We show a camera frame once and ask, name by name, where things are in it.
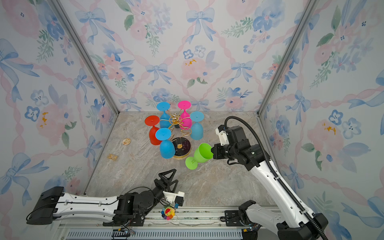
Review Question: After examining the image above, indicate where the rainbow flower toy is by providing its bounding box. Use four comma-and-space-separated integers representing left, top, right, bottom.
161, 206, 176, 221

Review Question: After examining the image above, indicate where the square cracker piece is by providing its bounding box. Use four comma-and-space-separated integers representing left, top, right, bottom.
107, 154, 118, 161

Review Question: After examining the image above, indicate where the right frame post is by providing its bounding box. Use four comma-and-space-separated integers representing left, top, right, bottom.
257, 0, 318, 117

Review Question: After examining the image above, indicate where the left frame post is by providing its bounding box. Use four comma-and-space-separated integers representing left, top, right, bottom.
48, 0, 120, 115

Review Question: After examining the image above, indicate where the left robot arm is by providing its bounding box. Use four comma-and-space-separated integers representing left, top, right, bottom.
26, 169, 185, 227

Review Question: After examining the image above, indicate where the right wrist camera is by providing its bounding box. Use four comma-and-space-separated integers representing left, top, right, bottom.
215, 125, 229, 146

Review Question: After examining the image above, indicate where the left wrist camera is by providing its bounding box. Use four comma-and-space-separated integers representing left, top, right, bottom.
163, 191, 185, 208

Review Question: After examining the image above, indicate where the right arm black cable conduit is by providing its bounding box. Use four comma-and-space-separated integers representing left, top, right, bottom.
224, 116, 329, 240

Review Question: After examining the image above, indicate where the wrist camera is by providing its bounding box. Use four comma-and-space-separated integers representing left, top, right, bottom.
163, 191, 185, 208
215, 125, 229, 146

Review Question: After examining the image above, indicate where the teal wine glass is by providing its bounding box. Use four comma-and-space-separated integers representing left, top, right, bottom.
190, 112, 204, 141

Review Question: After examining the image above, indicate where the gold wire glass rack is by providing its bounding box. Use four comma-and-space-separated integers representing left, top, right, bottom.
168, 113, 192, 160

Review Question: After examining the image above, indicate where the back blue wine glass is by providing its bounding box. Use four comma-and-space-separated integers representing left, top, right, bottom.
157, 102, 171, 128

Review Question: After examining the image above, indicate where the frame post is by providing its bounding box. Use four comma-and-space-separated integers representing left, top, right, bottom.
48, 0, 120, 115
257, 0, 318, 117

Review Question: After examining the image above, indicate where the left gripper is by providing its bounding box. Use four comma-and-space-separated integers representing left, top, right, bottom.
143, 169, 179, 218

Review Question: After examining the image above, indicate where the green wine glass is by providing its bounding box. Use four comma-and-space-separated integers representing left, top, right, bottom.
185, 143, 213, 170

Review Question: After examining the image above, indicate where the pink wine glass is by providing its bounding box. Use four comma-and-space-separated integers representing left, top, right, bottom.
178, 101, 192, 130

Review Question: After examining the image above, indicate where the aluminium mounting rail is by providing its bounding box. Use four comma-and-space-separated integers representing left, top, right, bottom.
55, 205, 314, 240

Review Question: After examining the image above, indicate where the red wine glass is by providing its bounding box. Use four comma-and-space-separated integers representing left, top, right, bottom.
145, 115, 162, 146

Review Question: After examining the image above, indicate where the front blue wine glass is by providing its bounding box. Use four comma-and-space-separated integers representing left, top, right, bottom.
155, 128, 176, 159

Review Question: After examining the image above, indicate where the blue wine glass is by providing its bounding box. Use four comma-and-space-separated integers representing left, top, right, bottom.
155, 128, 176, 159
157, 102, 171, 128

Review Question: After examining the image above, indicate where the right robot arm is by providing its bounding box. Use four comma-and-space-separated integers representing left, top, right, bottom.
211, 125, 328, 240

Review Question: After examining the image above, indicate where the round cracker piece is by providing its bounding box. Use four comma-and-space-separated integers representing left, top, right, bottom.
122, 138, 131, 146

